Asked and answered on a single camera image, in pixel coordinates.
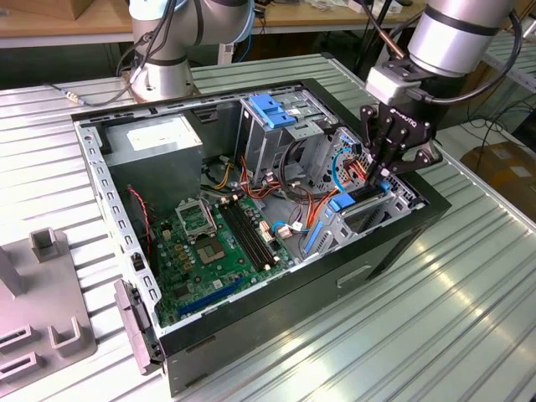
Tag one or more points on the green motherboard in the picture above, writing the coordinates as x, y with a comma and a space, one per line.
200, 290

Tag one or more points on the black open PC case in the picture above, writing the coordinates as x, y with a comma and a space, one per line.
295, 302

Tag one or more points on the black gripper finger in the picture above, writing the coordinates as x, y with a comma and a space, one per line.
368, 130
419, 161

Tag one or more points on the black RAM slot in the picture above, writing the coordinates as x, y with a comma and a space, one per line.
256, 235
263, 235
249, 235
242, 235

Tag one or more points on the blue expansion slot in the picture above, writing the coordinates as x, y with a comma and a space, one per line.
212, 296

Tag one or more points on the hard disk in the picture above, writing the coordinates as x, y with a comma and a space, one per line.
341, 202

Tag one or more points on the plain brown cardboard box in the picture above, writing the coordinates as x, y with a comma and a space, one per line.
100, 8

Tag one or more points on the beige board connector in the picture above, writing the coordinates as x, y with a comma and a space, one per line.
266, 233

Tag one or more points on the brown cardboard box with label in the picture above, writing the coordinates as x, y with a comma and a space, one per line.
502, 163

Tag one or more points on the metal disk bay cage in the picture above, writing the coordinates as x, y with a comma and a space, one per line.
335, 236

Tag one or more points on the wooden workbench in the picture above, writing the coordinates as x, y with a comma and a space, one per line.
318, 17

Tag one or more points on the metal slat side table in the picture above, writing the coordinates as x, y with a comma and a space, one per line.
523, 63

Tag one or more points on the grey power supply unit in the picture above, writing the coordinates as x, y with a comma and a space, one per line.
153, 167

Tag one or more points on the metal optical drive cage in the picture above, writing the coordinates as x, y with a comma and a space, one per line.
260, 146

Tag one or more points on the blue plastic drive latch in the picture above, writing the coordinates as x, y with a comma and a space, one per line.
269, 111

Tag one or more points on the grey plastic case latch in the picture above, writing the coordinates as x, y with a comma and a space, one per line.
137, 331

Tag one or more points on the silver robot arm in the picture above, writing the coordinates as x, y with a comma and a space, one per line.
159, 46

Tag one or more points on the black tripod stand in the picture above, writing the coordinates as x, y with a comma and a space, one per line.
368, 42

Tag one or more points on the grey parts rack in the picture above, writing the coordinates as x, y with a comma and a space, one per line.
37, 301

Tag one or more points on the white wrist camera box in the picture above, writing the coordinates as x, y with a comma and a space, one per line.
387, 84

